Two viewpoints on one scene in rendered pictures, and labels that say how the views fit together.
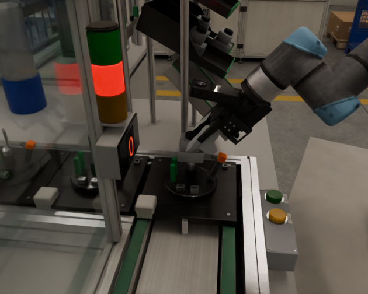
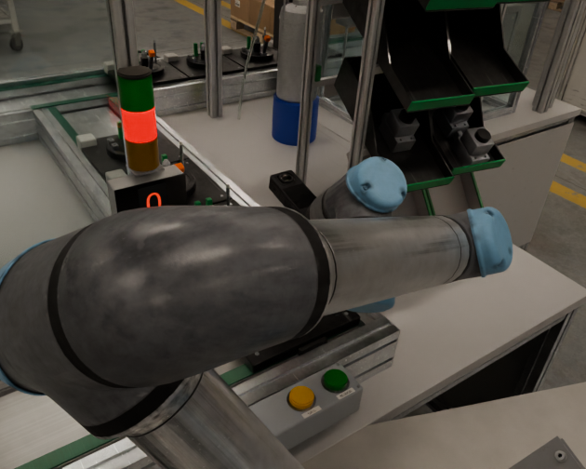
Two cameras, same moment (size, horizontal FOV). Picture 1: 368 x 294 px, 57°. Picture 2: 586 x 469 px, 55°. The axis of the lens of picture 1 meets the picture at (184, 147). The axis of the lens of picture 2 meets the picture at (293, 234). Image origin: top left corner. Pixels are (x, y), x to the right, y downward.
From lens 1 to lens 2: 0.67 m
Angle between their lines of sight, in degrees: 38
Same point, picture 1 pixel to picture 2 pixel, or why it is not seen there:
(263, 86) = (315, 212)
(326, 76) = not seen: hidden behind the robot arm
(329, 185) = (492, 453)
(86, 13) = (123, 56)
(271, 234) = (265, 407)
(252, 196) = (317, 361)
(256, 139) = (491, 325)
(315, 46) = (359, 189)
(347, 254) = not seen: outside the picture
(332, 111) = not seen: hidden behind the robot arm
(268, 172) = (433, 373)
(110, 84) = (127, 129)
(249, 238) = (240, 390)
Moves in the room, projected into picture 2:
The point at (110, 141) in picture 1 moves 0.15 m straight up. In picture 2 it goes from (118, 183) to (106, 93)
